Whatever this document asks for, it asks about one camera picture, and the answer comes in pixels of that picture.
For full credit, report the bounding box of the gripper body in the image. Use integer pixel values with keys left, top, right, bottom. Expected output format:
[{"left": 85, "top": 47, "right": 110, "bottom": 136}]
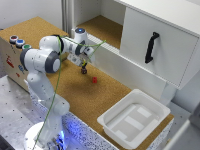
[{"left": 67, "top": 52, "right": 89, "bottom": 68}]

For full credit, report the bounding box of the white cabinet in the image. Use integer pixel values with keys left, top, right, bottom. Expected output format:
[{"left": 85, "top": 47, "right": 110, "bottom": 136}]
[{"left": 62, "top": 0, "right": 200, "bottom": 108}]

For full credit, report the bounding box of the green button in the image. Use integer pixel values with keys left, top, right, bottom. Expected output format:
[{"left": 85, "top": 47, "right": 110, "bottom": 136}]
[{"left": 22, "top": 43, "right": 33, "bottom": 52}]

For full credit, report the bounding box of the blue button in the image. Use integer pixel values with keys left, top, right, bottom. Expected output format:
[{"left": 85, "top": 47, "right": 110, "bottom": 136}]
[{"left": 15, "top": 38, "right": 26, "bottom": 49}]

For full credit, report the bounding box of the red button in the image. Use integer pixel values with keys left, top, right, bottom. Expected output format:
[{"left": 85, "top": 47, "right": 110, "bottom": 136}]
[{"left": 9, "top": 34, "right": 19, "bottom": 45}]

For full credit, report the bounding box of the white plastic box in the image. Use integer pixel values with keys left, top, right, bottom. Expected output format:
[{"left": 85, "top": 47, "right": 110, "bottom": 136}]
[{"left": 96, "top": 88, "right": 172, "bottom": 150}]

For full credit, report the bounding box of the white sliding door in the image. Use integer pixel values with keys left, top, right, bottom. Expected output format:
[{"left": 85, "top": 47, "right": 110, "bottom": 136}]
[{"left": 118, "top": 6, "right": 200, "bottom": 91}]

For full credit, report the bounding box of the green cable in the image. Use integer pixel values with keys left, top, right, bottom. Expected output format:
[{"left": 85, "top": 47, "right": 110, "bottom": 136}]
[{"left": 31, "top": 35, "right": 107, "bottom": 150}]

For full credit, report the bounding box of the black door handle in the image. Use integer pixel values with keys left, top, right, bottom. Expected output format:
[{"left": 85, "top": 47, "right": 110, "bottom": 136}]
[{"left": 144, "top": 31, "right": 161, "bottom": 65}]

